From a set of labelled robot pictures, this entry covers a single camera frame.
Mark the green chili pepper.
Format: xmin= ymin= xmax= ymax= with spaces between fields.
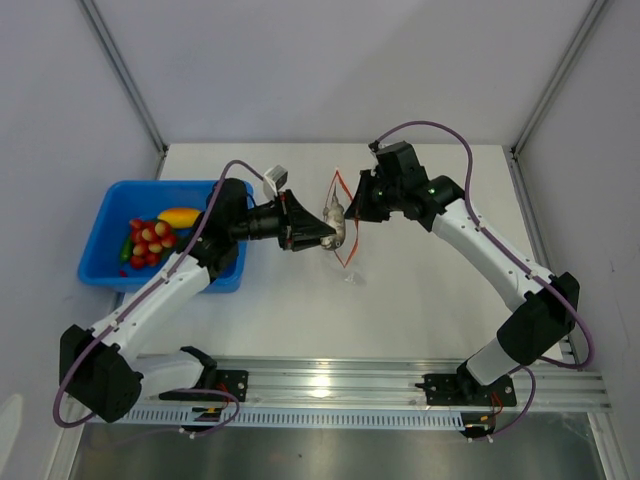
xmin=119 ymin=235 xmax=134 ymax=265

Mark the yellow mango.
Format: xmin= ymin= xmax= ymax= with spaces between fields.
xmin=157 ymin=207 xmax=201 ymax=230

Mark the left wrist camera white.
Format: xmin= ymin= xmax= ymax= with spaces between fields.
xmin=262 ymin=165 xmax=288 ymax=200

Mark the aluminium rail front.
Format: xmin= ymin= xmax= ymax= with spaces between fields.
xmin=67 ymin=357 xmax=614 ymax=414

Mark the white slotted cable duct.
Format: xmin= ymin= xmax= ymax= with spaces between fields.
xmin=118 ymin=405 xmax=465 ymax=431

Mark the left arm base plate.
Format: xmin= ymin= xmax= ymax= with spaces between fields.
xmin=159 ymin=370 xmax=249 ymax=402

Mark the left aluminium frame post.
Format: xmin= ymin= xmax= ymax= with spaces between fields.
xmin=77 ymin=0 xmax=168 ymax=157

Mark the blue plastic bin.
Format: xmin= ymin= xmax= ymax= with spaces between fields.
xmin=77 ymin=179 xmax=256 ymax=296

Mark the grey toy fish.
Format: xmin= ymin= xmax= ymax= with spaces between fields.
xmin=321 ymin=195 xmax=346 ymax=251

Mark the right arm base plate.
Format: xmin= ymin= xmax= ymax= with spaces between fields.
xmin=414 ymin=373 xmax=517 ymax=407

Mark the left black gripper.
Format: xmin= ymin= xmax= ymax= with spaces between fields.
xmin=231 ymin=190 xmax=336 ymax=252

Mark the aluminium frame post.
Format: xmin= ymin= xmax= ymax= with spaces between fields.
xmin=77 ymin=0 xmax=168 ymax=157
xmin=510 ymin=0 xmax=613 ymax=159

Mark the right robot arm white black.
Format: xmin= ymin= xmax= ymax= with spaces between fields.
xmin=345 ymin=142 xmax=579 ymax=404

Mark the right aluminium frame post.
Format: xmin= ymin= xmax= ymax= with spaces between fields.
xmin=510 ymin=0 xmax=613 ymax=159

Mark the clear zip bag orange zipper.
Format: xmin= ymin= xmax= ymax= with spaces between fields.
xmin=322 ymin=168 xmax=366 ymax=288

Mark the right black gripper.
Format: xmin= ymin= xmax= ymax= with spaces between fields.
xmin=344 ymin=170 xmax=403 ymax=224

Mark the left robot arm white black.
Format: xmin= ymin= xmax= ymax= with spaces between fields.
xmin=53 ymin=178 xmax=335 ymax=428

